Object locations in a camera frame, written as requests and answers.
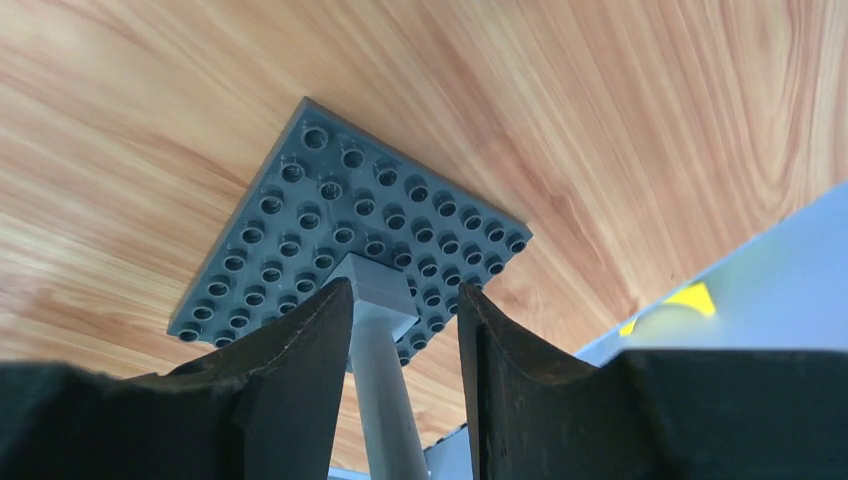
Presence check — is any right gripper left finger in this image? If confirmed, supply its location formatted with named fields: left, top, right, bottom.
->
left=1, top=278, right=353, bottom=479

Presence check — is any yellow curved block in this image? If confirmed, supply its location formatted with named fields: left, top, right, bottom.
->
left=618, top=281, right=717, bottom=337

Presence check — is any grey lego post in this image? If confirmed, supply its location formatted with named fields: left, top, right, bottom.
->
left=329, top=253, right=429, bottom=479

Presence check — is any metal tin box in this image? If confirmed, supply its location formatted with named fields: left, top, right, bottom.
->
left=327, top=423, right=474, bottom=479

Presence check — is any grey lego baseplate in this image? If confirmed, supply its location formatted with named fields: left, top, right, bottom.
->
left=168, top=98, right=532, bottom=364

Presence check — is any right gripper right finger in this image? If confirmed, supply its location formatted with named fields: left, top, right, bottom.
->
left=457, top=284, right=847, bottom=479

